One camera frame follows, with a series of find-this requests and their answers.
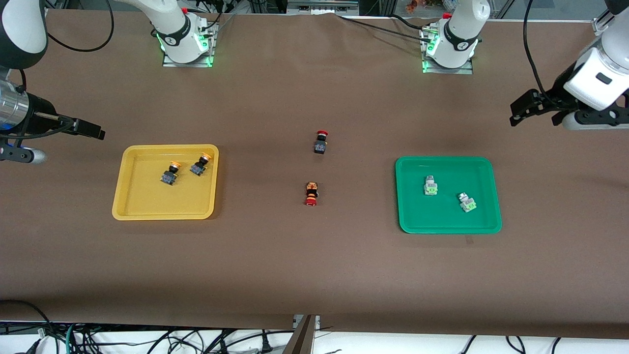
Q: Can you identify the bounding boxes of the yellow push button switch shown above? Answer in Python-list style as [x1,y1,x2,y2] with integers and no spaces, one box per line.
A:
[190,152,213,176]
[160,160,181,186]

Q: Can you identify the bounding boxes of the yellow plastic tray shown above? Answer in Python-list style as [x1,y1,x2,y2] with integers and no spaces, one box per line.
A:
[112,144,219,221]

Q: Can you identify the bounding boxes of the green plastic tray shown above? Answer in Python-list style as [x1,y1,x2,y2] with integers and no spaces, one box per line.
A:
[395,156,503,235]

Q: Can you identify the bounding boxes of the black equipment box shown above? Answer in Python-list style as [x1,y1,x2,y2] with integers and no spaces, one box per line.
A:
[287,0,360,16]

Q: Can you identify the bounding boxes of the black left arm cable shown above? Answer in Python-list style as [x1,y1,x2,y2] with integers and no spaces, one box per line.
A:
[523,0,548,96]

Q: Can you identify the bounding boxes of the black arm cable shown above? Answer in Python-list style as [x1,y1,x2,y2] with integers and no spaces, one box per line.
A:
[523,0,548,96]
[46,0,115,53]

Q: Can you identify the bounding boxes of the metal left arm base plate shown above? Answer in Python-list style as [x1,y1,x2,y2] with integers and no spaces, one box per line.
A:
[422,27,474,75]

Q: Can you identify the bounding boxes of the aluminium frame profile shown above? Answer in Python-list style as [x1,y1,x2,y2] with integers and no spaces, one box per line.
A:
[592,0,615,36]

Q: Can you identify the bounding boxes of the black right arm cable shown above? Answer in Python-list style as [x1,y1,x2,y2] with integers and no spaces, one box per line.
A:
[46,0,115,53]

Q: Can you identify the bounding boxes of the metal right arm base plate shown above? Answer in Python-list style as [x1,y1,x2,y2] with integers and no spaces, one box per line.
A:
[162,22,217,68]

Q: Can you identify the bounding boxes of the black cable across table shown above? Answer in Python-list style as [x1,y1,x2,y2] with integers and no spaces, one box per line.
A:
[337,15,433,41]

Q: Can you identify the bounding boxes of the black looped floor cable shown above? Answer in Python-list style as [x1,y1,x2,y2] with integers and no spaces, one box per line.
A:
[0,299,56,345]

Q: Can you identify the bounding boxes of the black tangled floor cable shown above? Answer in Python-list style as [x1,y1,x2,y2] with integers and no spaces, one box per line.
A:
[74,328,295,354]

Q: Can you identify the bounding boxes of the dark table support post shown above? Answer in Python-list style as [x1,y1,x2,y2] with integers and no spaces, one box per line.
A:
[283,315,320,354]

